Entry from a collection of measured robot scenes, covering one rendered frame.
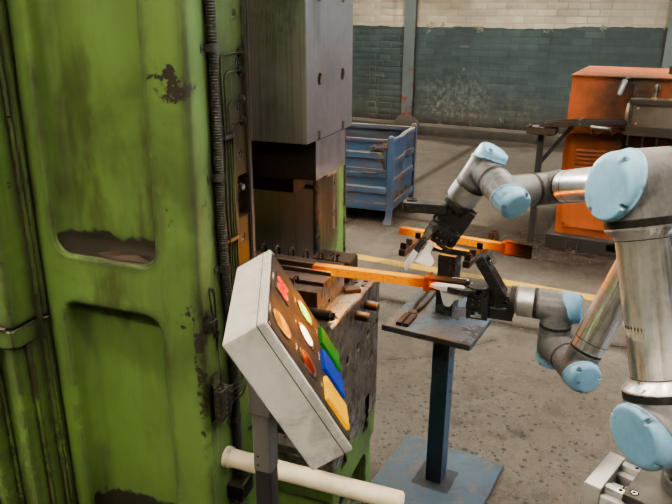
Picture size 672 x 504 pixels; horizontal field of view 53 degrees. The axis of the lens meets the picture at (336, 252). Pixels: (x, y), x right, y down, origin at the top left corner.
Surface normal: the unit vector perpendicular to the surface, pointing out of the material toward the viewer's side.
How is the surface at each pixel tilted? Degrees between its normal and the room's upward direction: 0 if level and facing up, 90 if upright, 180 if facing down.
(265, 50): 90
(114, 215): 89
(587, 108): 90
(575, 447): 0
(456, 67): 90
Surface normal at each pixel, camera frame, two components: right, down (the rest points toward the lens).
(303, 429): 0.07, 0.33
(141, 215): -0.36, 0.30
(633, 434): -0.91, 0.25
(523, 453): 0.00, -0.94
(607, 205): -0.94, 0.00
